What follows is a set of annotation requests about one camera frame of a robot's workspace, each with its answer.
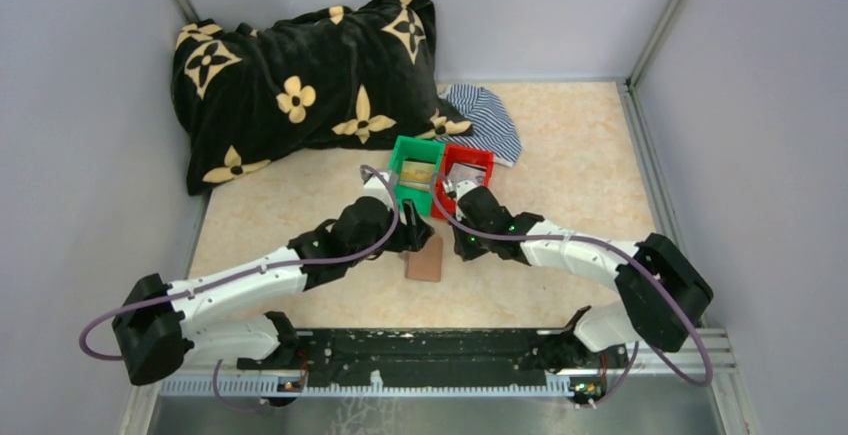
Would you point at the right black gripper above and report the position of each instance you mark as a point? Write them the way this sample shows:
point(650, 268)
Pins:
point(467, 252)

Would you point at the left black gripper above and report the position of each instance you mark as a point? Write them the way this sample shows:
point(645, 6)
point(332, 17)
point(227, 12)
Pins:
point(410, 236)

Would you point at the pink leather card holder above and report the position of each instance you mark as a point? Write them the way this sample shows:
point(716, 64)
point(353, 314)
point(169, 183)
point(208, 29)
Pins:
point(425, 265)

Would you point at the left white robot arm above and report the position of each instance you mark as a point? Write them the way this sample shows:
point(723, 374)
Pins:
point(166, 326)

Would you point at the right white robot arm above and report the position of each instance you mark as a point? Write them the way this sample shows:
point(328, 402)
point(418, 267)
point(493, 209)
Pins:
point(660, 291)

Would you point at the silver VIP card stack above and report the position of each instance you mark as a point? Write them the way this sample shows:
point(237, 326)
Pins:
point(460, 172)

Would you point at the gold card stack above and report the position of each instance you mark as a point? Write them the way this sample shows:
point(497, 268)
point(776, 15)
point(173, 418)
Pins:
point(416, 174)

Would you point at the red plastic bin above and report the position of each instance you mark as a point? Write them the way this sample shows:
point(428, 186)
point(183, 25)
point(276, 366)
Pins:
point(458, 156)

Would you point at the blue striped cloth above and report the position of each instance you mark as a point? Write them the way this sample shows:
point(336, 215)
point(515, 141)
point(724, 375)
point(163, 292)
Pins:
point(493, 129)

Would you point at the black floral blanket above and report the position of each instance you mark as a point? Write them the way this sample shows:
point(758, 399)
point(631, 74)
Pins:
point(333, 78)

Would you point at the white toothed cable rail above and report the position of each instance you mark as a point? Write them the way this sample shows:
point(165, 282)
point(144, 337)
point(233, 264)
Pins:
point(271, 386)

